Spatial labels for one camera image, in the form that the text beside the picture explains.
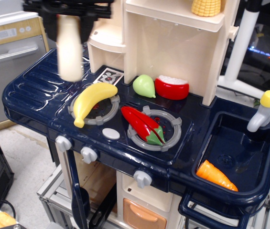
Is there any aluminium frame base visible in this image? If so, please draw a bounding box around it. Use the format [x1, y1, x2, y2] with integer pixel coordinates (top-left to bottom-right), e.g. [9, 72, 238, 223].
[36, 164, 126, 229]

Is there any grey left burner ring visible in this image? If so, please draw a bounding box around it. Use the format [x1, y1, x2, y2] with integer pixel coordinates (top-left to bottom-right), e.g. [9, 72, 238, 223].
[67, 92, 121, 126]

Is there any grey stove knob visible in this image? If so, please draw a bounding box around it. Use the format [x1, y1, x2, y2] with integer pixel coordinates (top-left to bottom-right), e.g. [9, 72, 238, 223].
[55, 135, 72, 152]
[133, 170, 152, 188]
[80, 146, 98, 164]

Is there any grey right burner ring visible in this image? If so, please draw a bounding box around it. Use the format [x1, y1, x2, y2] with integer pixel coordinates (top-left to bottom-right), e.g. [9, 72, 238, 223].
[127, 105, 183, 152]

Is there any cream toy kitchen shelf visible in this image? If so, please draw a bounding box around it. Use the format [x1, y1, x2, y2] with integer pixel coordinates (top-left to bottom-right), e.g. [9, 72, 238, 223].
[87, 0, 239, 106]

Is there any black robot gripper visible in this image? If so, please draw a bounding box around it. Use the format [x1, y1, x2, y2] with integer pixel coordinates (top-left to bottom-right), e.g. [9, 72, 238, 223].
[23, 0, 114, 44]

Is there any yellow toy corn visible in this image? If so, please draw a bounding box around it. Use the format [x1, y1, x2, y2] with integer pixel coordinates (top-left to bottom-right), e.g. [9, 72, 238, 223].
[191, 0, 221, 17]

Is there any silver toy dishwasher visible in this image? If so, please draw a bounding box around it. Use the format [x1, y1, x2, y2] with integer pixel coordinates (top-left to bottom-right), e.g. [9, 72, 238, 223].
[0, 0, 49, 123]

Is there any grey middle stove knob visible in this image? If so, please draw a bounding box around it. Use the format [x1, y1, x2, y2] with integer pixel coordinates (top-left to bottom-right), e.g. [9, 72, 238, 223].
[80, 146, 98, 164]

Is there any grey right stove knob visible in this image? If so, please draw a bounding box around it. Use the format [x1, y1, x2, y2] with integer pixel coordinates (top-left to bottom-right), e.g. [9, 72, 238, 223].
[133, 170, 152, 188]

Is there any grey toy faucet yellow cap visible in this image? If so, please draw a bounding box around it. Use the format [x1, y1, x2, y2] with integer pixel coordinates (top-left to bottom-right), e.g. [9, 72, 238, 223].
[247, 90, 270, 133]

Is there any grey burner ring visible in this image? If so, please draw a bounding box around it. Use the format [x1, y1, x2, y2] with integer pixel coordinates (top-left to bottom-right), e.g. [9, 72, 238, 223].
[127, 105, 183, 152]
[67, 92, 121, 126]

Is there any green toy pear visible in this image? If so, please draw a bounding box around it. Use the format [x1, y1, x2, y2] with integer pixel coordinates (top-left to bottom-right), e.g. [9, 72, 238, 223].
[132, 74, 156, 98]

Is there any navy toy kitchen counter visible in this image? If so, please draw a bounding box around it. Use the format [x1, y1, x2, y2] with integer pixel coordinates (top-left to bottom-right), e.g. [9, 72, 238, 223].
[2, 50, 270, 229]

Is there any grey left stove knob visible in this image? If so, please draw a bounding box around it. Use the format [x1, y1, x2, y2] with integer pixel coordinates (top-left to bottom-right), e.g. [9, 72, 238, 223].
[55, 135, 72, 152]

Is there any yellow toy bottom left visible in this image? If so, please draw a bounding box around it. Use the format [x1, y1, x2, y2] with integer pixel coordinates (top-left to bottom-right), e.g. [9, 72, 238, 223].
[0, 212, 17, 229]

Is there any red toy cheese wheel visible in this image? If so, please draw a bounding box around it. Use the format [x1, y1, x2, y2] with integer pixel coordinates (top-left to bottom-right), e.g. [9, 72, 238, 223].
[155, 75, 190, 100]

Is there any orange toy drawer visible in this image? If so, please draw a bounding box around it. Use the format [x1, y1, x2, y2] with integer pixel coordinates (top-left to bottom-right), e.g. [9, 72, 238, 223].
[123, 198, 167, 229]

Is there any red toy chili pepper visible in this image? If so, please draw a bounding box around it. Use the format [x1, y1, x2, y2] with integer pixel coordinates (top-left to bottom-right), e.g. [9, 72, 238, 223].
[120, 106, 166, 146]

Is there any cream detergent bottle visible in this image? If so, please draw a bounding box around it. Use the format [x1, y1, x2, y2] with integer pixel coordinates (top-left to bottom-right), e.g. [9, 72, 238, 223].
[56, 15, 83, 82]

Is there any grey oval button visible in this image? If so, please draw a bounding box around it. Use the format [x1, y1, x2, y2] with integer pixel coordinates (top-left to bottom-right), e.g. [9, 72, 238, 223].
[102, 128, 120, 140]

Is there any orange toy carrot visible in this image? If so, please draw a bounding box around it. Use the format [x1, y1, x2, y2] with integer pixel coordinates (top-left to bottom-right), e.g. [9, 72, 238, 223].
[196, 160, 238, 192]

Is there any yellow toy banana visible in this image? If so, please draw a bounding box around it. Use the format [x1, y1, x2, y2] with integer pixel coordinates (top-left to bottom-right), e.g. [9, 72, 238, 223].
[73, 83, 118, 128]

